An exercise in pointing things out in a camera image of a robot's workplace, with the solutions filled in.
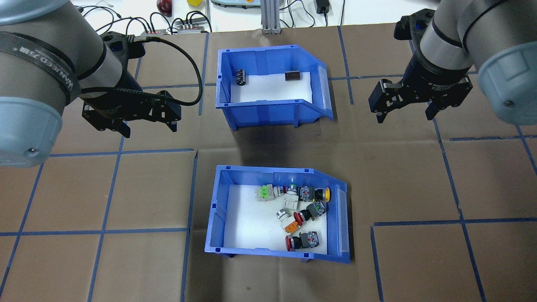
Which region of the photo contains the blue plastic storage bin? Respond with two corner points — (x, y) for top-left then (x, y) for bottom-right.
(204, 165), (352, 265)
(215, 44), (335, 131)

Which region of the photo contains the large grey usb hub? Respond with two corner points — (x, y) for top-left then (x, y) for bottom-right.
(172, 20), (211, 34)

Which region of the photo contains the aluminium profile post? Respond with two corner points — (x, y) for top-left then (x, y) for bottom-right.
(261, 0), (282, 35)

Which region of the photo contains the push button with green block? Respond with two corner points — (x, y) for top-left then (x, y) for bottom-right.
(255, 186), (281, 203)

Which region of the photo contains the yellow push button black body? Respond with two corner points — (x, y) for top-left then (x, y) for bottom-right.
(299, 186), (332, 202)

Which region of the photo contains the red button grey block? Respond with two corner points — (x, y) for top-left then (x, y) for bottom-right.
(285, 232), (320, 252)

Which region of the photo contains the white foam pad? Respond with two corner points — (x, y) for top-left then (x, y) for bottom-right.
(227, 184), (328, 255)
(230, 71), (314, 104)

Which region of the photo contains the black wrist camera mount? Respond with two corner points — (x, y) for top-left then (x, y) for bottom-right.
(101, 31), (146, 59)
(394, 9), (437, 42)

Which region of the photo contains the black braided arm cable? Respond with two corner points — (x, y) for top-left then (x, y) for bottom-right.
(78, 36), (204, 106)

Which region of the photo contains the green push button white block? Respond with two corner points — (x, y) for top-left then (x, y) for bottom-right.
(282, 183), (301, 211)

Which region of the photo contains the grey teal device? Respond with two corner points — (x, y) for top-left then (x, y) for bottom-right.
(210, 0), (261, 9)

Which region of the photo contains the red button green-marked block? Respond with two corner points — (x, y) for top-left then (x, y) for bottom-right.
(294, 200), (328, 225)

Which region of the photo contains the silver button with orange block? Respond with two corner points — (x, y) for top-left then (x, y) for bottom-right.
(276, 208), (301, 234)

